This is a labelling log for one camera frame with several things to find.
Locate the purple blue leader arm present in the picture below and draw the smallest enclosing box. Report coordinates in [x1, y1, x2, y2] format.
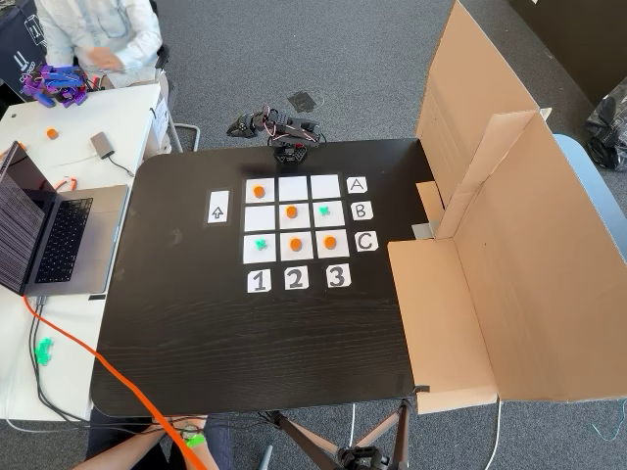
[19, 63, 90, 109]

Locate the white paper grid square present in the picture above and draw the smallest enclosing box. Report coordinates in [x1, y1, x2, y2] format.
[279, 233, 314, 262]
[278, 203, 311, 230]
[278, 176, 309, 202]
[243, 235, 278, 264]
[310, 174, 341, 200]
[244, 205, 276, 232]
[315, 230, 350, 259]
[313, 201, 345, 228]
[245, 178, 276, 203]

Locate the person's right hand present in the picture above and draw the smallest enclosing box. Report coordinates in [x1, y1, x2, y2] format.
[90, 46, 124, 72]

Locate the floor outlet cover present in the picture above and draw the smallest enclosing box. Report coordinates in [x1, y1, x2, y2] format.
[287, 90, 324, 114]

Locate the white arrow paper sheet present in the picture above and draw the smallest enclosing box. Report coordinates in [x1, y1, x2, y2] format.
[207, 190, 230, 225]

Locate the white printed paper sheet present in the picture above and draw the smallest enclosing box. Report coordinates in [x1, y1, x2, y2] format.
[150, 95, 170, 141]

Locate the black office chair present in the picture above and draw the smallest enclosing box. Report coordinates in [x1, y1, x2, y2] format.
[146, 0, 180, 114]

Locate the white side table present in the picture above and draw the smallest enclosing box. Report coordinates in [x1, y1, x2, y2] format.
[0, 82, 170, 422]

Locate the grey usb hub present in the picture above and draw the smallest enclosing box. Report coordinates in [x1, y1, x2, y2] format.
[89, 131, 117, 161]

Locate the paper sheet number 1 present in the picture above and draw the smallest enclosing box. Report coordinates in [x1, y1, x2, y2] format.
[247, 269, 272, 294]

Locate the paper sheet number 2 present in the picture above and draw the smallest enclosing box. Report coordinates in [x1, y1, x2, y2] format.
[284, 267, 310, 291]

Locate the paper sheet letter C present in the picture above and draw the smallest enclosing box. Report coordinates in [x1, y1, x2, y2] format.
[354, 230, 379, 254]

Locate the paper sheet number 3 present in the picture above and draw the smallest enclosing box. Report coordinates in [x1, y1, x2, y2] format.
[326, 263, 352, 288]

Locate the grey open laptop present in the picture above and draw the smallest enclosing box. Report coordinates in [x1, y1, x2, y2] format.
[0, 140, 129, 298]

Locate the large brown cardboard box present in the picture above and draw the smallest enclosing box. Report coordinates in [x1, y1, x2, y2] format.
[386, 0, 627, 416]

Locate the dark brown cabinet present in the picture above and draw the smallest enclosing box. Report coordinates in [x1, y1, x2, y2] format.
[508, 0, 627, 107]

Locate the black plastic bag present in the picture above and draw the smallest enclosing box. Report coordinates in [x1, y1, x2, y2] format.
[585, 75, 627, 171]

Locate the black hub cable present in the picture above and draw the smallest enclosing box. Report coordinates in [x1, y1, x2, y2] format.
[105, 155, 136, 177]

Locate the thick orange cable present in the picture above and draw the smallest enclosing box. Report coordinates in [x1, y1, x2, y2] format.
[22, 295, 210, 470]

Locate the black laptop cable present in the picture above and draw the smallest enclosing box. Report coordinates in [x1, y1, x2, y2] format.
[27, 297, 172, 437]

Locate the camera tripod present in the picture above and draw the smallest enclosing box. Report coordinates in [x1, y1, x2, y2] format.
[259, 399, 415, 470]

